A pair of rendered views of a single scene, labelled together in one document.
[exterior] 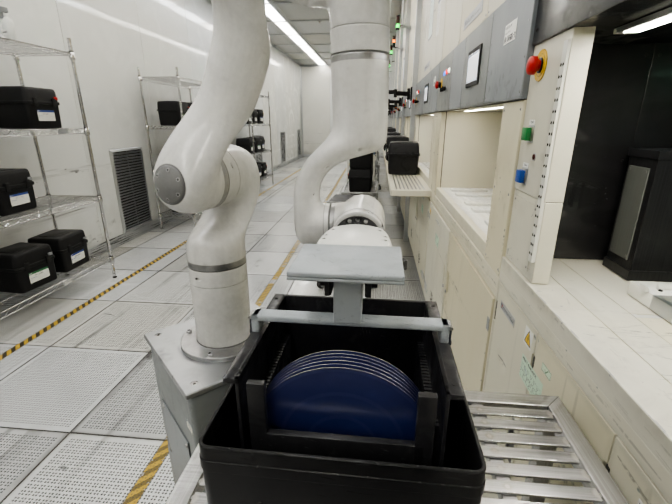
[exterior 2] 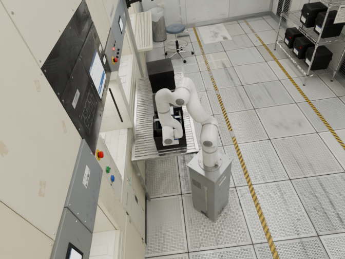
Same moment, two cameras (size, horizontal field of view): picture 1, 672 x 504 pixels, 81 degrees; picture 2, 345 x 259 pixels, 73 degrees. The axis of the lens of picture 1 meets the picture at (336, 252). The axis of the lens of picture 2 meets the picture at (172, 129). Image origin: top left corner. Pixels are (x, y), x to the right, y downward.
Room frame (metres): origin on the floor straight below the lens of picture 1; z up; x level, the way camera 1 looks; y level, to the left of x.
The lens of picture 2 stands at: (1.91, -0.07, 2.36)
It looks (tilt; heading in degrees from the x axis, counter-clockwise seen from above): 45 degrees down; 177
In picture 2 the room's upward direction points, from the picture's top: 10 degrees counter-clockwise
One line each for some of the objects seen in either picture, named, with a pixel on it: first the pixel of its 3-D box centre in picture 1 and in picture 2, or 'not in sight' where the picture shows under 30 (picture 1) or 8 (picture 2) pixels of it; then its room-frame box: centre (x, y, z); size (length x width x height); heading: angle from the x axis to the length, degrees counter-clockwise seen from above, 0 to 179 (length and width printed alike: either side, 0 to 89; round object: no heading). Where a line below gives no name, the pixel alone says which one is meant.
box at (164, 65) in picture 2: not in sight; (161, 75); (-0.45, 0.04, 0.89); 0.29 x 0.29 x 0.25; 88
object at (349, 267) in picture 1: (347, 374); (168, 125); (0.42, -0.01, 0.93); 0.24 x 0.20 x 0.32; 84
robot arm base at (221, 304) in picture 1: (221, 301); (209, 154); (0.78, 0.25, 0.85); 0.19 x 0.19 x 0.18
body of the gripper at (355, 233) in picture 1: (355, 249); not in sight; (0.53, -0.03, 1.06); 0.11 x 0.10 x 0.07; 174
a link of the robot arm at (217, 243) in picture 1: (222, 203); (209, 140); (0.81, 0.24, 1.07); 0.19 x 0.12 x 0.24; 158
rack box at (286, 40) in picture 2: not in sight; (294, 37); (-1.69, 2.51, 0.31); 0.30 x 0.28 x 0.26; 172
